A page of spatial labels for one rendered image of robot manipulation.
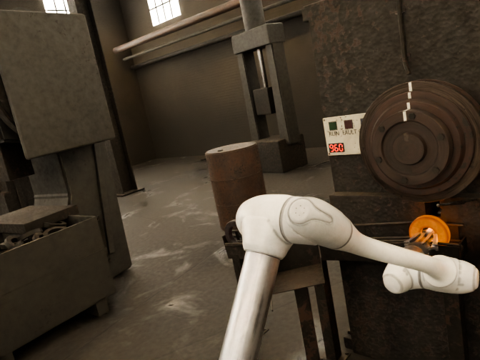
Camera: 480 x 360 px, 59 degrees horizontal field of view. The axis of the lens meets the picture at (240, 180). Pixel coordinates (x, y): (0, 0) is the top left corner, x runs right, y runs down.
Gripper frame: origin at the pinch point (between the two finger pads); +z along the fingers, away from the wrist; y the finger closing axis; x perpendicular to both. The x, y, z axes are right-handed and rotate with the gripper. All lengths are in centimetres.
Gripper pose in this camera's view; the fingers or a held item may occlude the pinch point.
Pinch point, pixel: (431, 231)
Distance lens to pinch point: 189.6
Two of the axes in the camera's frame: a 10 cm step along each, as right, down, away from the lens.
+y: 7.4, -0.1, -6.7
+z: 6.3, -3.6, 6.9
